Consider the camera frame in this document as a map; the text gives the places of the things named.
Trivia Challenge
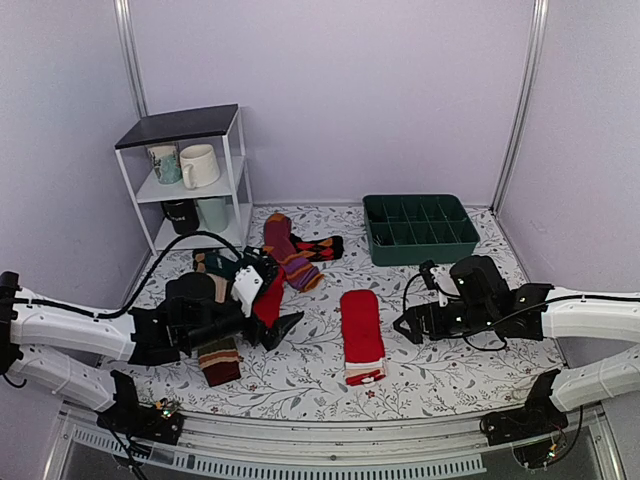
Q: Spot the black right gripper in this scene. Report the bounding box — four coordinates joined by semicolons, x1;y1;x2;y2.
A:
395;300;497;345

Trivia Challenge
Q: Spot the red sock pair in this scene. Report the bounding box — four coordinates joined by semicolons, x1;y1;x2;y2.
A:
340;290;386;386

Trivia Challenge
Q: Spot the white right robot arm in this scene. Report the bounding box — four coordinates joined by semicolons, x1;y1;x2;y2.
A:
393;255;639;436

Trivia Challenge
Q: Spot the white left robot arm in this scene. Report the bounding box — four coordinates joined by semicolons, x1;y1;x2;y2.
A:
1;267;303;444

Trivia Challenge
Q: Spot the single red sock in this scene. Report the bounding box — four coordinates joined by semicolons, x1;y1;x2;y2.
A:
253;268;285;328

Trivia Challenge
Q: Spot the floral white table mat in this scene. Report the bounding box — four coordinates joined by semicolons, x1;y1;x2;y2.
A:
105;205;562;422

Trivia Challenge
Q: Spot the brown striped sock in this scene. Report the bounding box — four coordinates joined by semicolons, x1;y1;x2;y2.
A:
198;337;241;387

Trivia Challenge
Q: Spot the maroon purple striped sock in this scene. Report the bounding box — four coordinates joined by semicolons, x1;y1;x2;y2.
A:
263;212;323;292

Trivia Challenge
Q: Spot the dark teal sock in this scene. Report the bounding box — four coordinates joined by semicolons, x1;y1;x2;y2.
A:
199;246;273;281

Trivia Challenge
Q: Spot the green divided organizer tray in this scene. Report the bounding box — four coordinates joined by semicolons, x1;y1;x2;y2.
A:
363;194;480;267

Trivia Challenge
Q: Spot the black orange argyle sock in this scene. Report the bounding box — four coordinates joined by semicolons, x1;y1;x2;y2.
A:
289;233;344;262

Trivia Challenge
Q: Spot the mint green mug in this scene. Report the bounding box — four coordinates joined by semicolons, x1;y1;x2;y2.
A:
196;197;229;233

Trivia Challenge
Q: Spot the black mug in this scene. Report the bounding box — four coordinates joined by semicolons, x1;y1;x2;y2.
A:
161;199;200;235

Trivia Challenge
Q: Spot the cream white mug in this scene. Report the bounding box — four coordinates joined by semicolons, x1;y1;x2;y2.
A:
179;144;220;190

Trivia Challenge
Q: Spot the white shelf black top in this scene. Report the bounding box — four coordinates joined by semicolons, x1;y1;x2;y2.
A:
114;104;253;255

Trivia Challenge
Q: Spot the teal patterned mug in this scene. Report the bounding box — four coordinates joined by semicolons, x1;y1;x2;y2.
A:
147;144;182;185

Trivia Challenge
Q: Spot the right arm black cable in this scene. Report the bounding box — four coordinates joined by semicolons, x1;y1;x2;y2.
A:
402;272;509;351

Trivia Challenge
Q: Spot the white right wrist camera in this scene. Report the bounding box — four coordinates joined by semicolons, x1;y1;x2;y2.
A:
419;260;460;307

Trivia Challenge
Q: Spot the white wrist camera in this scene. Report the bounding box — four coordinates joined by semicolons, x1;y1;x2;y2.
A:
231;266;263;318
419;260;460;307

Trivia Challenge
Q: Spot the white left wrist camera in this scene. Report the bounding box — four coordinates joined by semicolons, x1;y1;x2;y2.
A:
231;266;263;318

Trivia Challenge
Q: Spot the aluminium front rail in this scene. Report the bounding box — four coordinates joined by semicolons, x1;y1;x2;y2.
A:
44;404;632;479

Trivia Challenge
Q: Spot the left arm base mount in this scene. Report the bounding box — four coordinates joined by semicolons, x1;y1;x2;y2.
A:
97;370;185;446

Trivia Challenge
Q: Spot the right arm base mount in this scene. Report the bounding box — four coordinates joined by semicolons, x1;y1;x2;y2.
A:
479;369;569;470

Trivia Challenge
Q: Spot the right corner metal post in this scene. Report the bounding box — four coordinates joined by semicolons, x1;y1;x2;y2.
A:
490;0;549;217

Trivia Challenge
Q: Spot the corner metal post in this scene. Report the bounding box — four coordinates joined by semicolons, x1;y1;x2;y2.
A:
113;0;148;118
490;0;549;217

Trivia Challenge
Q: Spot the left corner metal post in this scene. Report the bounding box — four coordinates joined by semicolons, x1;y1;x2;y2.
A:
113;0;148;118

